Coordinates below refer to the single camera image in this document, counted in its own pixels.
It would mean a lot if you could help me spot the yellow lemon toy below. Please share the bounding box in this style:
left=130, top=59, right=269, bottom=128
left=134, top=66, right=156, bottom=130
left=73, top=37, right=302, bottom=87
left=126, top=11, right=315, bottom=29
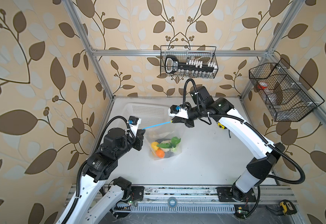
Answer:
left=151, top=142, right=159, bottom=151

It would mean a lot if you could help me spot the white plastic basket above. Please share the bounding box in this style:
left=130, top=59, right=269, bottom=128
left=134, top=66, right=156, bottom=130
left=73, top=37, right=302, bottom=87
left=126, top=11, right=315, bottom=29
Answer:
left=122, top=103, right=174, bottom=133

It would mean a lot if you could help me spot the clear zip top bag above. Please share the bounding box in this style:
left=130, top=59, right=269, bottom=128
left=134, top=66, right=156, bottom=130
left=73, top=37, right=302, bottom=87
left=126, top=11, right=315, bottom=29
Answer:
left=143, top=121, right=186, bottom=160

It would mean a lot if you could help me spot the orange toy fruit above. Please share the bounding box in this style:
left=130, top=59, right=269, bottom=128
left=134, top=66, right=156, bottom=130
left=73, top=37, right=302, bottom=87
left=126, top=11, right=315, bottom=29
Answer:
left=155, top=149, right=165, bottom=158

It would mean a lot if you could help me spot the white garlic toy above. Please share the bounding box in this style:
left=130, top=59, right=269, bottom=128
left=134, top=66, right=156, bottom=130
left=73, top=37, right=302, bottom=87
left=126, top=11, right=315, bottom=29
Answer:
left=161, top=144, right=173, bottom=152

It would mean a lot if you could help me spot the white radish toy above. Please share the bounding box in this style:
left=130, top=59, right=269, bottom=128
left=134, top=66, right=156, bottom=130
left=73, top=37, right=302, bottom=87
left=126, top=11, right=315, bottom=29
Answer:
left=170, top=144, right=181, bottom=154

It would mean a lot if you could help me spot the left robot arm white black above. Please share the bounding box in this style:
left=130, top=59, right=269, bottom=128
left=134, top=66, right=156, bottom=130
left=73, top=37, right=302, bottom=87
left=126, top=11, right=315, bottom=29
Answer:
left=57, top=116, right=145, bottom=224

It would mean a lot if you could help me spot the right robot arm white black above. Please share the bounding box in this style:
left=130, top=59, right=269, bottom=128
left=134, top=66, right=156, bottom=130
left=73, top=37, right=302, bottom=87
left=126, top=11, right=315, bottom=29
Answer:
left=169, top=78, right=306, bottom=201

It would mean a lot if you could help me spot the yellow black tape measure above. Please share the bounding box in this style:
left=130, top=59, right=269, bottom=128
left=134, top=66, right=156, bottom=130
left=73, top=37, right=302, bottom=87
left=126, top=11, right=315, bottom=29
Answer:
left=218, top=122, right=226, bottom=129

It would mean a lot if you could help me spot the black tool with white pieces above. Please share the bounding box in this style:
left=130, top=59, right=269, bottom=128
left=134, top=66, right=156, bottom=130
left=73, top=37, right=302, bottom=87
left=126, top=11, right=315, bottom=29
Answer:
left=163, top=55, right=219, bottom=74

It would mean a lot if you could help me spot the blue tape roll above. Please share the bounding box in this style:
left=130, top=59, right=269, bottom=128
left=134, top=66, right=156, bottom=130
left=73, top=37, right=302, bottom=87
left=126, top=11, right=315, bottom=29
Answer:
left=168, top=197, right=178, bottom=209

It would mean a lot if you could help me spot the red capped clear container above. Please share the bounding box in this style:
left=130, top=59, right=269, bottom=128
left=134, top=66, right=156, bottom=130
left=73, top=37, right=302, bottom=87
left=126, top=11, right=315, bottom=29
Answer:
left=257, top=82, right=268, bottom=91

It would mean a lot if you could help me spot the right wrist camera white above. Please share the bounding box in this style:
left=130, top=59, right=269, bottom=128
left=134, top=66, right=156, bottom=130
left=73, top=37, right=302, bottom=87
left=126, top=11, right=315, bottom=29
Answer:
left=168, top=105, right=189, bottom=119

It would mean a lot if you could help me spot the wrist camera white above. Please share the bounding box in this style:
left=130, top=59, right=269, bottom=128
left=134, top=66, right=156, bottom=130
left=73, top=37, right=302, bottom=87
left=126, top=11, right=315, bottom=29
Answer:
left=128, top=116, right=141, bottom=137
left=168, top=105, right=189, bottom=119

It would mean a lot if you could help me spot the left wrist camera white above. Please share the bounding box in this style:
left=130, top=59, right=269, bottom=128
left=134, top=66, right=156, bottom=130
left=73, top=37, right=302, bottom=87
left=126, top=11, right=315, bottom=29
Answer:
left=128, top=116, right=141, bottom=137

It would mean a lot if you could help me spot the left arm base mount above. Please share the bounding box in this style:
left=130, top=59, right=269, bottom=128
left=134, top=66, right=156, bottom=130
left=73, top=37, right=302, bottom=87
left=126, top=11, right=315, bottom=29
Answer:
left=106, top=186, right=145, bottom=202

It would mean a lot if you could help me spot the black wire basket back wall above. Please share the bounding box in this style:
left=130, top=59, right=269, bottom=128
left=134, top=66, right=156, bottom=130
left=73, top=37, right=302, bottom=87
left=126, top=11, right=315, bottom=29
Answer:
left=160, top=45, right=219, bottom=79

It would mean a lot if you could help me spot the black wire basket wall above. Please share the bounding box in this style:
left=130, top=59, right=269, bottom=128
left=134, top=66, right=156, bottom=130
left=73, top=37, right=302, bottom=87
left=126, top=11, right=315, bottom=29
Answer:
left=249, top=58, right=325, bottom=122
left=160, top=45, right=219, bottom=79

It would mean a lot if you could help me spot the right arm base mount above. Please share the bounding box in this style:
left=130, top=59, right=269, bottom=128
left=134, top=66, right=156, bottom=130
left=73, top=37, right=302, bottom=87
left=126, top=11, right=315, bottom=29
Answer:
left=216, top=186, right=257, bottom=203

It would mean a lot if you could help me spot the black wire basket right wall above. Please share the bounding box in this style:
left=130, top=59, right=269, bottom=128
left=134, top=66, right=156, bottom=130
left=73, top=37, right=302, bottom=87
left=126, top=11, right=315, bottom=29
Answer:
left=249, top=58, right=325, bottom=122

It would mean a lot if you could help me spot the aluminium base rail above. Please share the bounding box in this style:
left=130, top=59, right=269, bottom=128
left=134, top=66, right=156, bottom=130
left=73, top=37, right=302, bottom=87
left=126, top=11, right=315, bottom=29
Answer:
left=63, top=184, right=299, bottom=215

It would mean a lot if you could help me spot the yellow tape measure on rail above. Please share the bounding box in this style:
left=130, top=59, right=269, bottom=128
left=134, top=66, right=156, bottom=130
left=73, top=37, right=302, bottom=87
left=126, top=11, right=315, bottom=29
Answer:
left=279, top=199, right=297, bottom=215

